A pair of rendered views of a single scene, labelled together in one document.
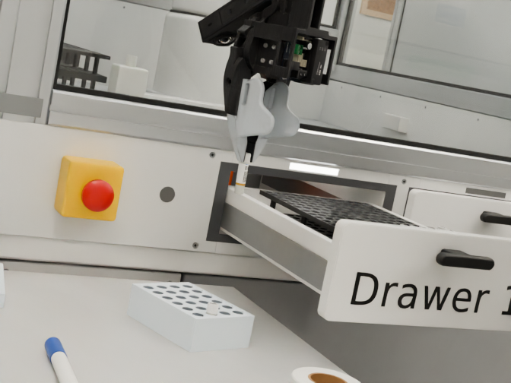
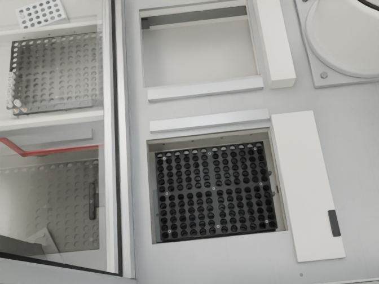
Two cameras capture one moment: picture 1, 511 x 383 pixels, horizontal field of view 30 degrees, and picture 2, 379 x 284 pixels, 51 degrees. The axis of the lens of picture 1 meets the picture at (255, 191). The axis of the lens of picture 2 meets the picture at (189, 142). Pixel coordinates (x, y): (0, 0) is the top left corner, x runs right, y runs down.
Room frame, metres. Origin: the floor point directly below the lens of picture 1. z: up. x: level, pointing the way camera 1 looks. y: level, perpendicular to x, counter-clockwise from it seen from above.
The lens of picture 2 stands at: (1.74, -0.45, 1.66)
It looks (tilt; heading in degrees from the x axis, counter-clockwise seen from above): 69 degrees down; 120
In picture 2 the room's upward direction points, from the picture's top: 10 degrees counter-clockwise
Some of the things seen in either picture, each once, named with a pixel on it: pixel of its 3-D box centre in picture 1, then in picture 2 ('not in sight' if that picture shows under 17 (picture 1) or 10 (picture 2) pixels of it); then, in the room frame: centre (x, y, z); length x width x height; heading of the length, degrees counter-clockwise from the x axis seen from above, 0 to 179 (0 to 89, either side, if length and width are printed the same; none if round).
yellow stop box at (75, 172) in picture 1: (89, 188); not in sight; (1.19, 0.21, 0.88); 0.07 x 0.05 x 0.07; 117
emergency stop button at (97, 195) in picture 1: (96, 194); not in sight; (1.16, 0.19, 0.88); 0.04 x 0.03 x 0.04; 117
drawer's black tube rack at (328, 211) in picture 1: (349, 238); not in sight; (1.25, -0.13, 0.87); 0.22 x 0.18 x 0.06; 27
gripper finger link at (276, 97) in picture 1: (276, 124); not in sight; (1.05, -0.01, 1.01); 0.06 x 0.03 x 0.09; 50
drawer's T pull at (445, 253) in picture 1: (458, 257); not in sight; (1.04, -0.24, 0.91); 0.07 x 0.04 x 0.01; 117
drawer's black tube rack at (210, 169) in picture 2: not in sight; (214, 192); (1.67, -0.27, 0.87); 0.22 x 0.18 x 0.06; 27
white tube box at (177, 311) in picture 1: (189, 314); not in sight; (1.05, 0.05, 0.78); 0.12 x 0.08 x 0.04; 43
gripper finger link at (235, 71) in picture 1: (244, 75); not in sight; (1.03, 0.04, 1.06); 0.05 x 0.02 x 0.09; 140
